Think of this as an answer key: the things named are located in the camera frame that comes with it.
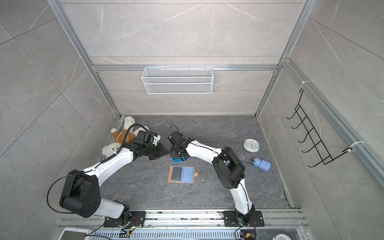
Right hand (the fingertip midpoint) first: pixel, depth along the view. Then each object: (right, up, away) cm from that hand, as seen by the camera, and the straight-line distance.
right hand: (174, 152), depth 93 cm
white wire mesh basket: (+1, +48, +7) cm, 49 cm away
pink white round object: (+53, -35, -26) cm, 68 cm away
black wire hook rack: (+68, +8, -29) cm, 74 cm away
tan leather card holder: (+5, -13, -5) cm, 15 cm away
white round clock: (+51, +3, +5) cm, 52 cm away
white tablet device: (-42, -32, -27) cm, 59 cm away
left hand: (-2, +3, -8) cm, 9 cm away
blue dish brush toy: (+52, -6, -5) cm, 53 cm away
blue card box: (0, -5, +1) cm, 5 cm away
